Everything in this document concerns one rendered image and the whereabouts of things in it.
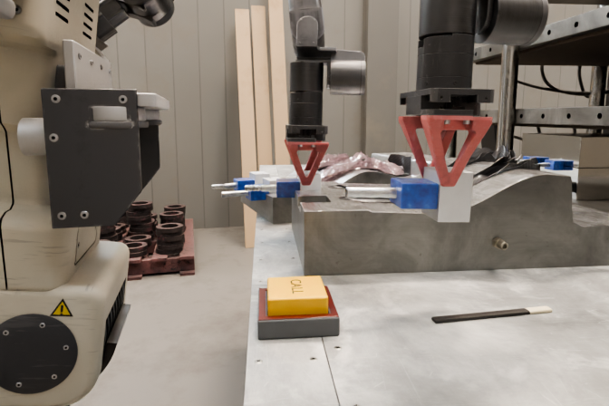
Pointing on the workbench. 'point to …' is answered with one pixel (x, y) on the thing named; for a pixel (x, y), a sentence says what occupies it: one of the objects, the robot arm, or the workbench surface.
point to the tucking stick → (491, 314)
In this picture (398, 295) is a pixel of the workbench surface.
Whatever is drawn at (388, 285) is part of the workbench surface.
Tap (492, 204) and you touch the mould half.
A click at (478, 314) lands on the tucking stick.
